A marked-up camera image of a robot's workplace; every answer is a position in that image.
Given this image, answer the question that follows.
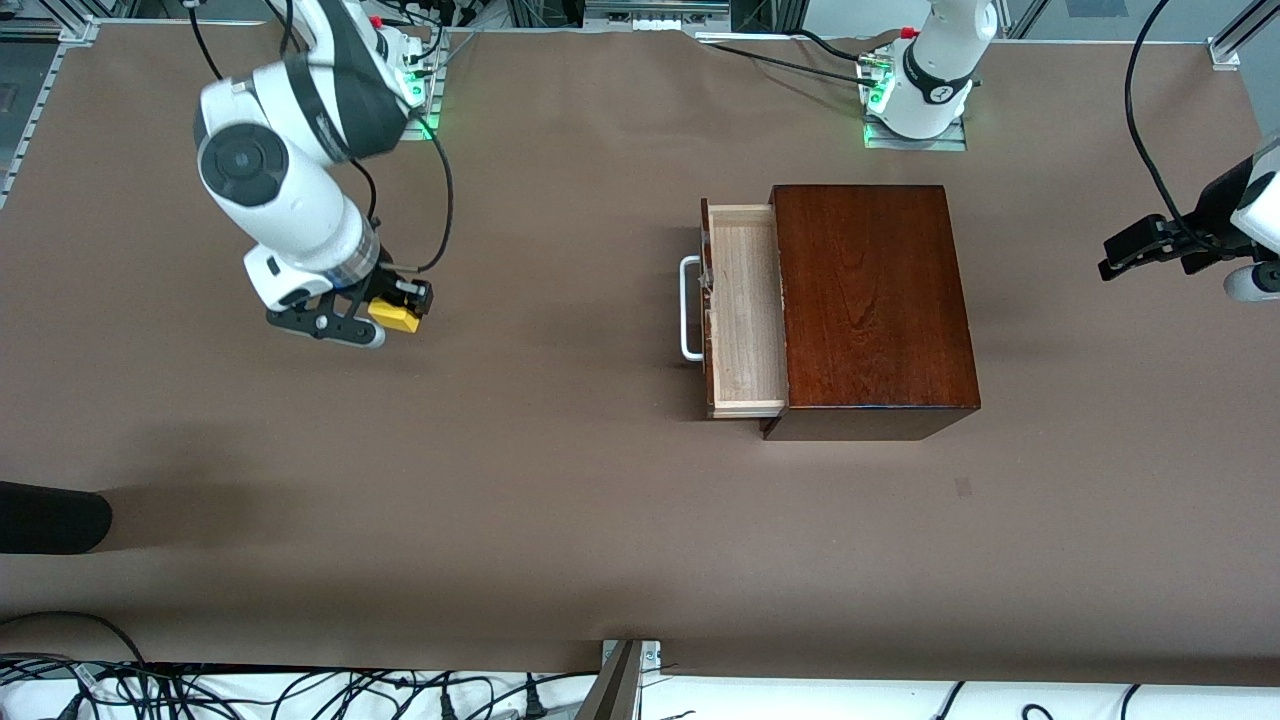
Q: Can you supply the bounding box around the yellow wooden cube block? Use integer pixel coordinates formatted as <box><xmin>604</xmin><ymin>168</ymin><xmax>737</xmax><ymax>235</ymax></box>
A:
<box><xmin>368</xmin><ymin>297</ymin><xmax>421</xmax><ymax>334</ymax></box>

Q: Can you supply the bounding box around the light wood drawer white handle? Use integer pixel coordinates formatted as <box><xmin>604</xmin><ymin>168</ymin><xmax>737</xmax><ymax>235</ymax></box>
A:
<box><xmin>679</xmin><ymin>198</ymin><xmax>791</xmax><ymax>419</ymax></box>

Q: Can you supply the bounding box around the dark brown wooden cabinet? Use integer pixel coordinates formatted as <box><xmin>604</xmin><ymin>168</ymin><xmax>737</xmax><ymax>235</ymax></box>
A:
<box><xmin>757</xmin><ymin>184</ymin><xmax>982</xmax><ymax>442</ymax></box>

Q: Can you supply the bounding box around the black ribbed foam cylinder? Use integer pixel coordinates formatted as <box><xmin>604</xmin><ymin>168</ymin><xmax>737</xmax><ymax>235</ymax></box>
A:
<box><xmin>0</xmin><ymin>480</ymin><xmax>113</xmax><ymax>556</ymax></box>

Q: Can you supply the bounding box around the metal equipment rack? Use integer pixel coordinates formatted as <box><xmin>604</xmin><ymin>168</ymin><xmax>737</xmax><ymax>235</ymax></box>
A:
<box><xmin>583</xmin><ymin>0</ymin><xmax>733</xmax><ymax>33</ymax></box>

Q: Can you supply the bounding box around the aluminium frame corner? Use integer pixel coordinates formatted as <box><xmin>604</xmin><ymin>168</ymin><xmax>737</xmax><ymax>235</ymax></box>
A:
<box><xmin>1208</xmin><ymin>0</ymin><xmax>1280</xmax><ymax>71</ymax></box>

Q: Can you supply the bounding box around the aluminium frame rail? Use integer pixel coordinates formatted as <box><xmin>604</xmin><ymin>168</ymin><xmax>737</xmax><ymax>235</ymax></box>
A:
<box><xmin>0</xmin><ymin>40</ymin><xmax>66</xmax><ymax>211</ymax></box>

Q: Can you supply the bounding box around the aluminium frame bar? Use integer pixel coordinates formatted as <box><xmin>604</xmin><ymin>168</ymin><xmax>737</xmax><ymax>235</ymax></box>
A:
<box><xmin>0</xmin><ymin>15</ymin><xmax>101</xmax><ymax>43</ymax></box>

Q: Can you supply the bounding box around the black base power cable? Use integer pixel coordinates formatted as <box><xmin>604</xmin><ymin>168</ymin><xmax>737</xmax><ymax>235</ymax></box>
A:
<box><xmin>790</xmin><ymin>28</ymin><xmax>886</xmax><ymax>66</ymax></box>
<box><xmin>700</xmin><ymin>38</ymin><xmax>869</xmax><ymax>83</ymax></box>

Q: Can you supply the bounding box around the silver table bracket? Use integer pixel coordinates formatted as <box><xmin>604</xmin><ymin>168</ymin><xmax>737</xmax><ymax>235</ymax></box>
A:
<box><xmin>600</xmin><ymin>640</ymin><xmax>663</xmax><ymax>673</ymax></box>

